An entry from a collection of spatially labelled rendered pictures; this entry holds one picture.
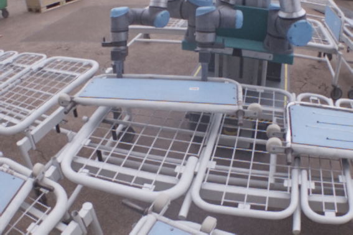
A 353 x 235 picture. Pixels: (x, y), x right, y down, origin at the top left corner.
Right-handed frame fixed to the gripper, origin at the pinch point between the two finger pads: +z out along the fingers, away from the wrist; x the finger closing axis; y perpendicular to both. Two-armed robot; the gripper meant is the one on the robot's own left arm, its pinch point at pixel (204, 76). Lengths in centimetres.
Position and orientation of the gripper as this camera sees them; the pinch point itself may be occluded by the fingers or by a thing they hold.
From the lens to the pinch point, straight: 150.9
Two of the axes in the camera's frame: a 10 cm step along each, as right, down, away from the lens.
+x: -1.4, 3.6, -9.2
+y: -9.9, -0.6, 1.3
